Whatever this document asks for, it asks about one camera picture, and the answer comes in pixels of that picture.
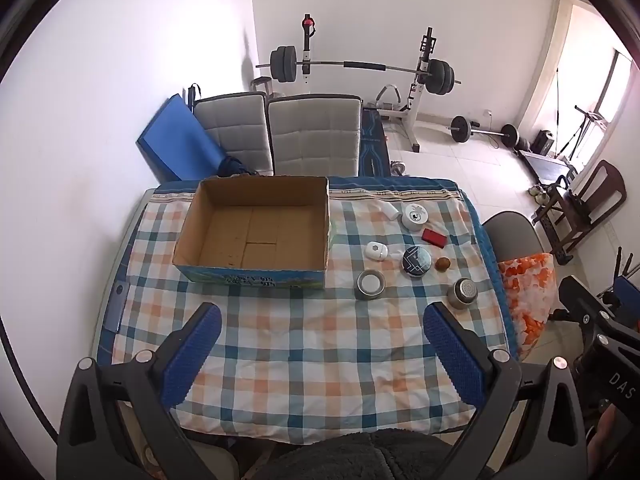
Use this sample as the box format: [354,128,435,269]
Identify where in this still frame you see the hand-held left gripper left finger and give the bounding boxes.
[57,302,223,480]

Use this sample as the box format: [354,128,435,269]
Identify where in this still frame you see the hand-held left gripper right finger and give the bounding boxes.
[422,301,588,480]

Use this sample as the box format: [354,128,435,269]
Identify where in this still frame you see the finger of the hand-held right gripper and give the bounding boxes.
[611,275,640,332]
[557,275,620,343]

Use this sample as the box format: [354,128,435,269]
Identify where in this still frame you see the metal tin perforated top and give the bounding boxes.
[446,278,478,310]

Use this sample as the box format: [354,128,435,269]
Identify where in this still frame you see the black round tin white lines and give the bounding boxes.
[401,246,432,278]

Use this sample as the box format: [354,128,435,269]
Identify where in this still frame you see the silver tin white lid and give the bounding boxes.
[355,269,386,302]

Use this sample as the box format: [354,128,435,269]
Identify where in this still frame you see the cardboard box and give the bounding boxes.
[171,176,335,291]

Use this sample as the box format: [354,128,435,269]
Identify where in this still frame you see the white round jar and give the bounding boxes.
[401,203,430,232]

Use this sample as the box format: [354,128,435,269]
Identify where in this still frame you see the person's right hand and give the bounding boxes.
[585,402,622,467]

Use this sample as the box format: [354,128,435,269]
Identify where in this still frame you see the orange floral cloth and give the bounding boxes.
[497,254,556,361]

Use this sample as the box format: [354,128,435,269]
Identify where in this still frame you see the grey-blue phone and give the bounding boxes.
[102,282,130,333]

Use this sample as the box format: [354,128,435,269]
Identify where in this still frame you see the grey round-back chair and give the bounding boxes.
[482,211,546,263]

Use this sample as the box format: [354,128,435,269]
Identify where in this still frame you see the dark wooden chair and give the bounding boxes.
[532,160,628,266]

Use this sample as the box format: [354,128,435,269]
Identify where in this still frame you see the checkered tablecloth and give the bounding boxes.
[97,177,516,446]

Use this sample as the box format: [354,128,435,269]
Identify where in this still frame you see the black flat board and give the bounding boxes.
[517,150,576,186]

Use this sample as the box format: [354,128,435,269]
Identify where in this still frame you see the black speaker box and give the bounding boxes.
[532,130,556,156]

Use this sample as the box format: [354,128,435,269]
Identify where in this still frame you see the black tripod stand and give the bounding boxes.
[555,105,608,161]

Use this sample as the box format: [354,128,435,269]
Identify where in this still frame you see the short barbell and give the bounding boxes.
[449,115,520,150]

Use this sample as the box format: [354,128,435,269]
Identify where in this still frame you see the blue foam mat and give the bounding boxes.
[137,94,236,183]

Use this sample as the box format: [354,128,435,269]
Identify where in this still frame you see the grey padded chair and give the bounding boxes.
[266,94,363,177]
[192,92,275,177]

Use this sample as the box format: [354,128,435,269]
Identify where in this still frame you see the patterned dark exercise mat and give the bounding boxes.
[359,107,392,177]

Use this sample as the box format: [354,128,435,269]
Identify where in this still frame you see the white squat rack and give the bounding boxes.
[295,12,437,153]

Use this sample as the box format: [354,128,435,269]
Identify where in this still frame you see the grey curved exercise device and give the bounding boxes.
[375,84,403,111]

